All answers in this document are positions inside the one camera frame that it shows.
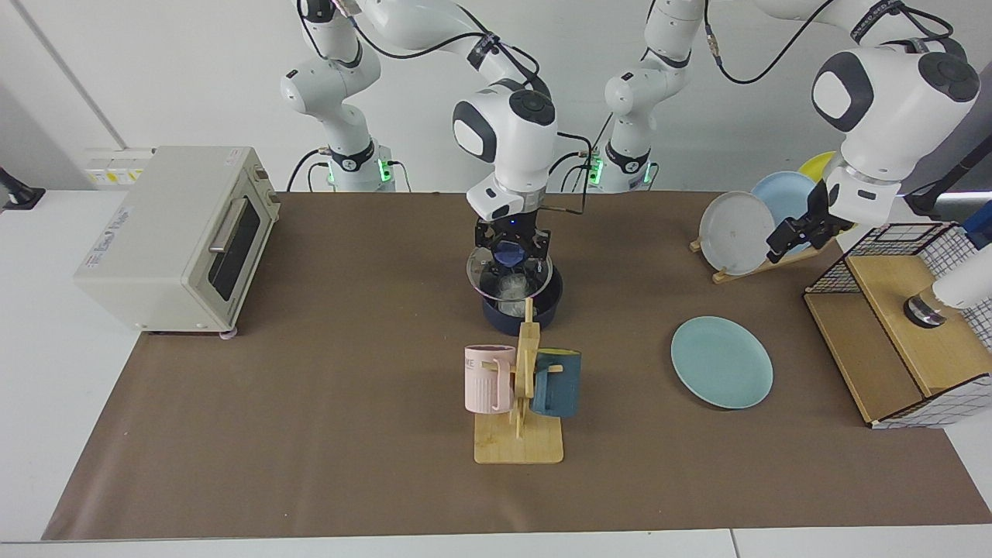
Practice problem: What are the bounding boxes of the grey plate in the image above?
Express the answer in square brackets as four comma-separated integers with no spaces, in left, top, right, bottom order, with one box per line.
[698,191,777,277]

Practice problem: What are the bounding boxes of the brown table cloth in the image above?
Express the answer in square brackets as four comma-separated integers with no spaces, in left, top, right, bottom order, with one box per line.
[43,191,992,541]

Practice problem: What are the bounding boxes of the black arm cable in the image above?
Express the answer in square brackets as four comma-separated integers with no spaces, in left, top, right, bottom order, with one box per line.
[701,0,958,84]
[341,0,594,215]

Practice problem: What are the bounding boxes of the wooden plate rack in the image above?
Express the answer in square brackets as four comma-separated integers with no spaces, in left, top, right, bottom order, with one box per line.
[690,235,836,284]

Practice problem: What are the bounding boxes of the black base cable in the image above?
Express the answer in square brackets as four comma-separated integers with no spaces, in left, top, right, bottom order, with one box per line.
[560,151,599,193]
[287,150,330,192]

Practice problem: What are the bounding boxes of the yellow plate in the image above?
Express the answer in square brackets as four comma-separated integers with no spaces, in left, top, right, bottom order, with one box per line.
[798,151,839,184]

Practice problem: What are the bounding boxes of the black pole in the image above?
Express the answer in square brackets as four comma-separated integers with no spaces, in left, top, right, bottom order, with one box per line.
[903,139,992,219]

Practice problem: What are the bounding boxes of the glass lid with blue knob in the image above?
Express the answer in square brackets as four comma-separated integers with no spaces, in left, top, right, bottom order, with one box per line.
[466,242,554,303]

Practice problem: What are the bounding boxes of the white cylinder with silver end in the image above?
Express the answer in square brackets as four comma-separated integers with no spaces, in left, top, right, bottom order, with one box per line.
[903,246,992,329]

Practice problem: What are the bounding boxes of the black pot with blue handle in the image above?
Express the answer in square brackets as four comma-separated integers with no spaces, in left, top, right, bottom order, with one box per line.
[480,263,565,337]

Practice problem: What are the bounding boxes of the teal green plate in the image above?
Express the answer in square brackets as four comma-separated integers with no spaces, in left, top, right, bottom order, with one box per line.
[671,315,775,410]

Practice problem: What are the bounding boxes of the pale toaster oven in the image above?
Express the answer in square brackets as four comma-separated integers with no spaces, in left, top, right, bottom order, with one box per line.
[74,146,281,339]

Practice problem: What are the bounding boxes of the wire basket with wooden floor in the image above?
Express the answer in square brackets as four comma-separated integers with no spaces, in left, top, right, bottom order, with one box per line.
[804,222,992,429]

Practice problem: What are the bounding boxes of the dark blue mug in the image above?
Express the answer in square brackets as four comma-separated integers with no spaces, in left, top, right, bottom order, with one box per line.
[530,350,582,419]

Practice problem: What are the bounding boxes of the wooden cup stand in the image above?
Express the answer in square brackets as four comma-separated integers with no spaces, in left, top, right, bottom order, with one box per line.
[474,298,564,465]

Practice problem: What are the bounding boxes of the white wall socket strip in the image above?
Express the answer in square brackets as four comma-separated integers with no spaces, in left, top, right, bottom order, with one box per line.
[84,149,156,187]

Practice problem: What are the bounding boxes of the light blue plate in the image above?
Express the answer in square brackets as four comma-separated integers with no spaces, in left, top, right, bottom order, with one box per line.
[750,171,822,257]

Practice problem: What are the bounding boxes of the pink mug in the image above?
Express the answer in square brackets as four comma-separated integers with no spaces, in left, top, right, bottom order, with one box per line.
[464,345,518,415]

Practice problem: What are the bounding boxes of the black stand foot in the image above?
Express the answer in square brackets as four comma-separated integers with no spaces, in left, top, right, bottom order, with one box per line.
[0,167,45,211]

